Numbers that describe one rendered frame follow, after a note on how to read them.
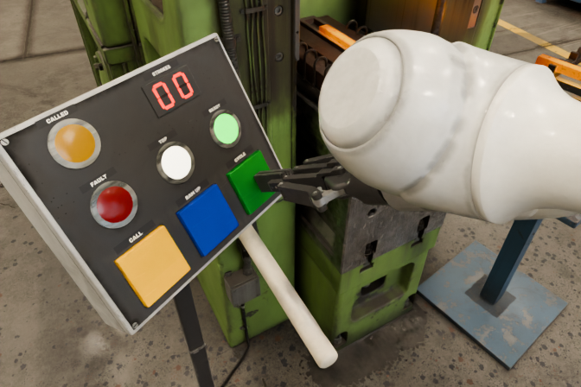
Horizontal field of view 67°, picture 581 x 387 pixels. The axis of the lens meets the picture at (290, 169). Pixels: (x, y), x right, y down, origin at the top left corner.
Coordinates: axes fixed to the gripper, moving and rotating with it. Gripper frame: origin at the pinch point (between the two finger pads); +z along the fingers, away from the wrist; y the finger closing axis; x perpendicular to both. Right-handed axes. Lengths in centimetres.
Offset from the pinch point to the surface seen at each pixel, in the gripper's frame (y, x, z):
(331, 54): 49, 7, 20
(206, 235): -11.9, -1.3, 4.5
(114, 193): -19.4, 10.8, 4.9
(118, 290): -25.2, 0.5, 5.2
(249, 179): -0.9, 1.1, 4.5
